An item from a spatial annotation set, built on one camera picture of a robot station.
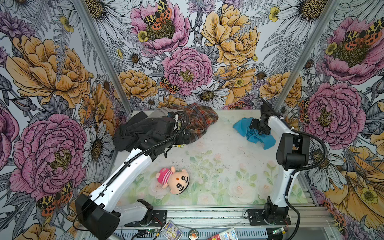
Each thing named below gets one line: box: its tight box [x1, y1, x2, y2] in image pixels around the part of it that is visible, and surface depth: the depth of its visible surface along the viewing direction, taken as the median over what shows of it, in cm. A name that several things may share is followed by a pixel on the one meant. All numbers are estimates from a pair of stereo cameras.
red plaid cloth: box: [171, 103, 219, 143], surface depth 111 cm
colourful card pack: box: [160, 220, 183, 240], surface depth 70 cm
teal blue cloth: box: [233, 117, 276, 150], surface depth 107 cm
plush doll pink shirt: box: [156, 166, 190, 195], surface depth 82 cm
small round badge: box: [188, 228, 200, 240], surface depth 71 cm
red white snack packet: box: [207, 227, 239, 240], surface depth 68 cm
